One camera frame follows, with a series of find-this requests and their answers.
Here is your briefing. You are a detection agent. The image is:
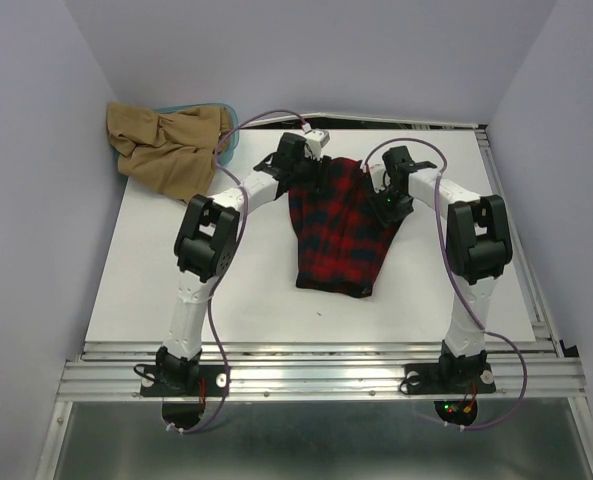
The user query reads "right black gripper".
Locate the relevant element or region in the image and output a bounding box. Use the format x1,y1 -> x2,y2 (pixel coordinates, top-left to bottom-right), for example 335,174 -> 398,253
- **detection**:
363,181 -> 412,230

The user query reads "tan skirt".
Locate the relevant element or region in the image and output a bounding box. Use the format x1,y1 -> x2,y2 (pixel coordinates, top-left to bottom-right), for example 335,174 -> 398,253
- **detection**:
106,102 -> 233,202

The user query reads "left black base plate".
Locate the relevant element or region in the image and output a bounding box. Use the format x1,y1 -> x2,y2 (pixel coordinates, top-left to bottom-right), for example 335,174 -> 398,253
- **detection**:
133,364 -> 229,398

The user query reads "teal plastic basket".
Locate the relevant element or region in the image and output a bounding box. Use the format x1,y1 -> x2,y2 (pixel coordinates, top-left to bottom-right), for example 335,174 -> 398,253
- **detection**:
111,101 -> 241,176

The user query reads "red plaid skirt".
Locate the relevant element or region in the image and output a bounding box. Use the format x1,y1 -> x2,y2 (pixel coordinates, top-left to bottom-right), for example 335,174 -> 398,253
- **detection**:
288,157 -> 401,298

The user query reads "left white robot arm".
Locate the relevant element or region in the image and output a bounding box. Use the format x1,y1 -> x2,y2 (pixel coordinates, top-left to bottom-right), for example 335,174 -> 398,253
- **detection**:
141,129 -> 331,397

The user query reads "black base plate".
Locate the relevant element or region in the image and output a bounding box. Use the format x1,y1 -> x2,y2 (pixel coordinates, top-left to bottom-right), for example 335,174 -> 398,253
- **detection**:
398,363 -> 497,396
133,364 -> 229,398

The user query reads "aluminium rail frame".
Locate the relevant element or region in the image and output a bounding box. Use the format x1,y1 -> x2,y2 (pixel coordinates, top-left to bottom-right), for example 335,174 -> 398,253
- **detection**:
35,117 -> 593,480

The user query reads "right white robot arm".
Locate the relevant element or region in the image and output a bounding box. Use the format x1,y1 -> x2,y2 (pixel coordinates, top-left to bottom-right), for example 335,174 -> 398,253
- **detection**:
367,146 -> 513,395

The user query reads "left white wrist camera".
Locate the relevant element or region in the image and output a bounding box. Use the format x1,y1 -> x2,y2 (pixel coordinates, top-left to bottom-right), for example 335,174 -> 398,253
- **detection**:
304,129 -> 330,155

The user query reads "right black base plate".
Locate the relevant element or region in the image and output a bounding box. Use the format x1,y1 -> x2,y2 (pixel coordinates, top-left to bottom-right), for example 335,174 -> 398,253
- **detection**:
398,363 -> 497,396

